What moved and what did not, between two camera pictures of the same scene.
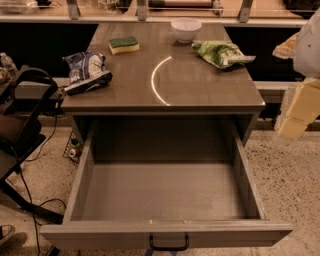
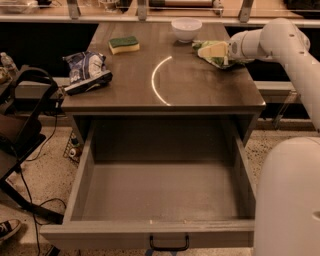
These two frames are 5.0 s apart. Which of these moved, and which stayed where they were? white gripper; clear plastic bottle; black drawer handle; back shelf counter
Moved: white gripper
Stayed: clear plastic bottle; black drawer handle; back shelf counter
